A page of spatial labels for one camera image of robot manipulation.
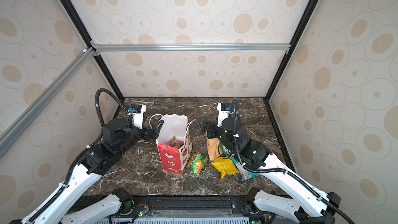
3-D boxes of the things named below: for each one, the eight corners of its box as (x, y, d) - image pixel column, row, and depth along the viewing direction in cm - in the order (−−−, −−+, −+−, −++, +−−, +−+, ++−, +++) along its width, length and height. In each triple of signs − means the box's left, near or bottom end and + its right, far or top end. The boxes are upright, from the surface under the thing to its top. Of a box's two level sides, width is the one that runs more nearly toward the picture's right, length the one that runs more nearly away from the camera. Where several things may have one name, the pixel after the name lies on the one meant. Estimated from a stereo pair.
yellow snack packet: (220, 182, 83) (221, 179, 78) (211, 165, 89) (211, 160, 84) (238, 172, 86) (240, 168, 81) (227, 156, 92) (229, 151, 87)
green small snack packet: (185, 170, 87) (184, 166, 82) (196, 155, 92) (195, 151, 87) (197, 178, 84) (197, 175, 79) (207, 162, 90) (207, 158, 85)
